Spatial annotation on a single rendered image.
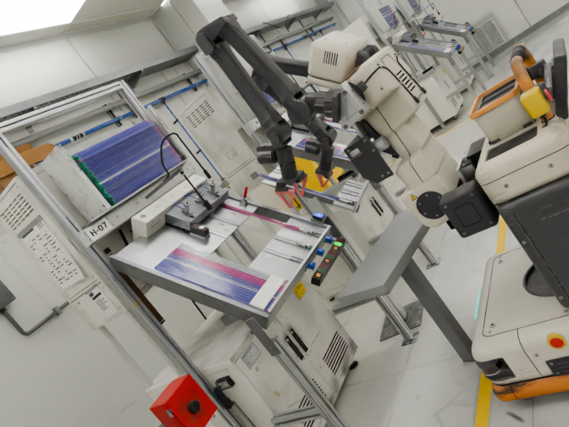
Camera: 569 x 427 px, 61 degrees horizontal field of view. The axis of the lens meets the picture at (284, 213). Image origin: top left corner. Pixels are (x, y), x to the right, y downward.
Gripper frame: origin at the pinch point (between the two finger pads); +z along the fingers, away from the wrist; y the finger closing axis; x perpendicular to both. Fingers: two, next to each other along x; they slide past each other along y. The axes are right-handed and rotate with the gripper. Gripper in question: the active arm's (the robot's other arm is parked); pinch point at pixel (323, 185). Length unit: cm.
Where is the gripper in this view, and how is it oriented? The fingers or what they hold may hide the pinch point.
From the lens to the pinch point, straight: 224.0
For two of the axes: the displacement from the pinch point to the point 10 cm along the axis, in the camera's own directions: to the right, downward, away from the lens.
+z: -0.8, 8.5, 5.3
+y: -4.0, 4.6, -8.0
